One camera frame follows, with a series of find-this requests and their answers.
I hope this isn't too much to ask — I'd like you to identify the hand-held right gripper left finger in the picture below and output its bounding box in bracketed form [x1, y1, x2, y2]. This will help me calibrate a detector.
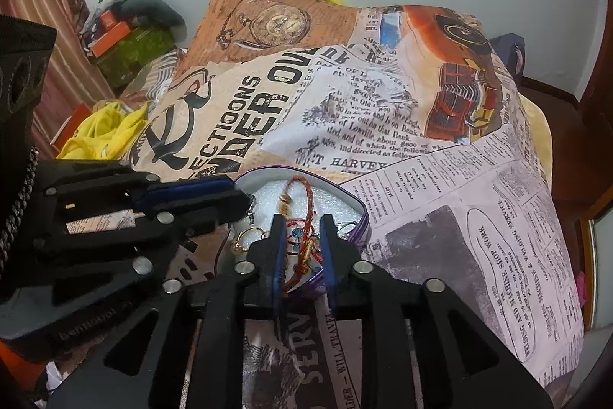
[45, 214, 288, 409]

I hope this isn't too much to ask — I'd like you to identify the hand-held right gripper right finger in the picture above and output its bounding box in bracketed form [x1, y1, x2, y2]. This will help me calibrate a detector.
[320, 214, 556, 409]

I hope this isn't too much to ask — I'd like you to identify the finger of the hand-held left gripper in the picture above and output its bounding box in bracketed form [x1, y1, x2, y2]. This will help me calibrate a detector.
[18, 189, 254, 301]
[34, 159, 236, 224]

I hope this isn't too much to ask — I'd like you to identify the red string bracelet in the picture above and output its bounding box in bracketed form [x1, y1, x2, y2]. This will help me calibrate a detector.
[280, 176, 320, 223]
[282, 217, 327, 295]

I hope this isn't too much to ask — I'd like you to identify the gold ring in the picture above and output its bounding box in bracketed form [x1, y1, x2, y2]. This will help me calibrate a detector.
[231, 227, 263, 255]

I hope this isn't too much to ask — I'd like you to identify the purple heart-shaped tin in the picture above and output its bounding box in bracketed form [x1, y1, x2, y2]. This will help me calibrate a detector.
[233, 168, 370, 295]

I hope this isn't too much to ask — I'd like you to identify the striped curtain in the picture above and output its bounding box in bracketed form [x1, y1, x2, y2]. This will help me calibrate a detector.
[0, 0, 116, 161]

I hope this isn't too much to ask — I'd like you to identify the orange box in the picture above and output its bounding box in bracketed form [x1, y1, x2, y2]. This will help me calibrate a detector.
[50, 105, 90, 149]
[89, 20, 133, 58]

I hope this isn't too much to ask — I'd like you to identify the yellow cloth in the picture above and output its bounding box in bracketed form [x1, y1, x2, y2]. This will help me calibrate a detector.
[56, 100, 149, 161]

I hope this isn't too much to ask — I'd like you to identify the newspaper print blanket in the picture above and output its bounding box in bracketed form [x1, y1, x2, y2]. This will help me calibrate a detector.
[48, 0, 587, 409]

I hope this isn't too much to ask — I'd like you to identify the green box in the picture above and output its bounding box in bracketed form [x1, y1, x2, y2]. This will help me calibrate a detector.
[96, 26, 178, 87]

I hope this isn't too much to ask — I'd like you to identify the striped cloth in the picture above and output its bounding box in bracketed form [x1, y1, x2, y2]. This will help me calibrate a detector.
[117, 49, 185, 101]

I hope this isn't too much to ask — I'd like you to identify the pale yellow fleece blanket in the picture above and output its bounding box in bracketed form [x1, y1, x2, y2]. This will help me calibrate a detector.
[517, 95, 557, 200]

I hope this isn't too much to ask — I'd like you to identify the dark blue bag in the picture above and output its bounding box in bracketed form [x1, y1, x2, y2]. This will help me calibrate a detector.
[488, 33, 528, 80]

